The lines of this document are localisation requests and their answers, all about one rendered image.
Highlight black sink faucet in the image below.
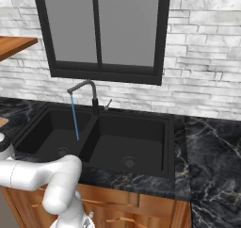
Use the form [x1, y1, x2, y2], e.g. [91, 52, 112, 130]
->
[66, 79, 101, 116]

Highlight black double sink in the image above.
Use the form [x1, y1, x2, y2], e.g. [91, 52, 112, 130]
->
[11, 102, 176, 181]

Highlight blue water stream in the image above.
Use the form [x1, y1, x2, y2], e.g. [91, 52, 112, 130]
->
[69, 92, 80, 142]

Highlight black framed window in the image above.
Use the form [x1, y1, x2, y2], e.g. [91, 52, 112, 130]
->
[32, 0, 172, 87]

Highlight wooden base cabinet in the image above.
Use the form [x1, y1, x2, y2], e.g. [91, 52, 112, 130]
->
[0, 183, 192, 228]

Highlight grey faucet handle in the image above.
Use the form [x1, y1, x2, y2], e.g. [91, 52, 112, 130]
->
[104, 98, 113, 111]

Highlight wooden wall shelf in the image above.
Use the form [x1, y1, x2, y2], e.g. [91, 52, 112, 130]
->
[0, 36, 40, 62]

